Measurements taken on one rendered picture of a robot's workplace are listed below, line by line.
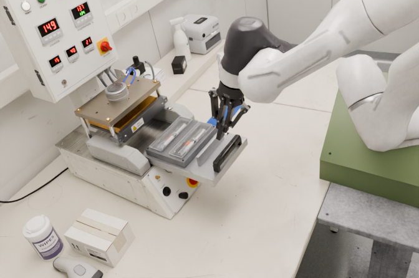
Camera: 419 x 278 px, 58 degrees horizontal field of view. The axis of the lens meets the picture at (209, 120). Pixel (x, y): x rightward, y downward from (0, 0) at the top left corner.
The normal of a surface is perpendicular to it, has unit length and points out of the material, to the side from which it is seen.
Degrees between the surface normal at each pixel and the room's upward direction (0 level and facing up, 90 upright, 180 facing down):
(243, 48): 96
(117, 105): 0
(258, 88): 78
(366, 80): 35
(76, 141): 0
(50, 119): 90
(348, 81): 65
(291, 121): 0
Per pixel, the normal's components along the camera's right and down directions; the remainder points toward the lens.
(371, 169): -0.48, -0.16
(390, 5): -0.52, 0.43
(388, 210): -0.15, -0.79
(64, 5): 0.83, 0.22
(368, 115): -0.84, 0.04
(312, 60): -0.28, 0.61
